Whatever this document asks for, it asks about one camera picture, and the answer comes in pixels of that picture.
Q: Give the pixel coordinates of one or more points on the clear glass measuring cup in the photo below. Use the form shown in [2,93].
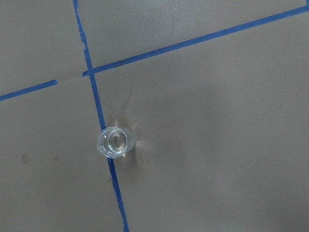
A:
[114,142]

